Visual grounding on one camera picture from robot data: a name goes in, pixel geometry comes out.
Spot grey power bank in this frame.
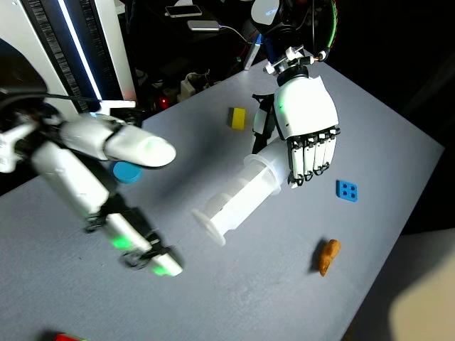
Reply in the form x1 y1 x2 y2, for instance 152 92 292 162
187 20 220 32

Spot white power adapter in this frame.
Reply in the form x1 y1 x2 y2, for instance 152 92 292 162
179 72 210 102

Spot white robot body column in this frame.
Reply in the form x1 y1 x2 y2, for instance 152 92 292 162
0 0 138 111

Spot blue four-hole block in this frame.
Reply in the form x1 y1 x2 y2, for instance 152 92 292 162
336 179 359 202

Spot blue round cap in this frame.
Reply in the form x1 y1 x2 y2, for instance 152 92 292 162
112 161 143 185

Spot yellow block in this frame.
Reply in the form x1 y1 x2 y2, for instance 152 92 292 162
227 107 248 131

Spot brown toy piece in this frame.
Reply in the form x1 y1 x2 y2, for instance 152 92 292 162
317 239 342 278

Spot red and green block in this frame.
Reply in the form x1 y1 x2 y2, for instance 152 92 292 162
53 332 88 341

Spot large translucent plastic syringe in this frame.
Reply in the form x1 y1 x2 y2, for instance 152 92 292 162
191 140 296 247

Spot white and blue connector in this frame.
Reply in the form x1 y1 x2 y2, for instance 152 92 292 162
243 33 264 71

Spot green braided cable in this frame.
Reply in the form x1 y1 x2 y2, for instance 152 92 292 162
312 0 338 62

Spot white smartphone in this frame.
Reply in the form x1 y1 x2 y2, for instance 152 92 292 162
165 5 203 18

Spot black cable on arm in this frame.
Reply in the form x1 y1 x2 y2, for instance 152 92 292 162
45 92 105 104

